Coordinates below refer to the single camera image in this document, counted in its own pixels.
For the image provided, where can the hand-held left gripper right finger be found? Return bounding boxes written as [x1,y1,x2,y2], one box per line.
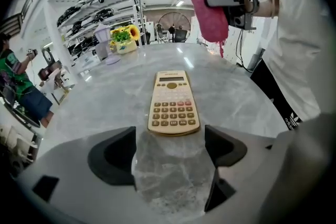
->
[181,112,333,224]

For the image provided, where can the sunflower bouquet in yellow pot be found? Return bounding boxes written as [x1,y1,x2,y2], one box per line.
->
[109,24,141,55]

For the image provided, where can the wooden chair with white seat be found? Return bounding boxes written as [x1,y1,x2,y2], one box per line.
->
[38,60,76,106]

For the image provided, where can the beige calculator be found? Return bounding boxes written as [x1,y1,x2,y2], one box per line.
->
[147,70,201,137]

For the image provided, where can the pink cloth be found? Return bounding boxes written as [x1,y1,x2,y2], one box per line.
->
[183,0,230,59]

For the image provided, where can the black cable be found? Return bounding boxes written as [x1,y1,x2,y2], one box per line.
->
[235,27,254,73]

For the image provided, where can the white shelving rack with black items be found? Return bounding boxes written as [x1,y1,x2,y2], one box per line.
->
[46,0,148,62]

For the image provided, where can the person's white shirt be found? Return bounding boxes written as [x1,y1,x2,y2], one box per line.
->
[255,0,332,122]

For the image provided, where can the person's black trousers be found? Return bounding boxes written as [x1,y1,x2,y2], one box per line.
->
[250,58,303,131]

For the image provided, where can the person's right forearm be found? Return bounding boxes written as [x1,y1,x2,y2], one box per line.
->
[244,0,280,19]

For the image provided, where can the large round floor fan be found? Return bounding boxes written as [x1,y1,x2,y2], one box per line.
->
[157,12,192,44]

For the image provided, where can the lavender lantern lamp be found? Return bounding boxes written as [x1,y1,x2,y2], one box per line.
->
[93,24,122,66]

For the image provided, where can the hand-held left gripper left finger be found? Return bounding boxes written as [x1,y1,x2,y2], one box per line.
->
[15,126,169,224]

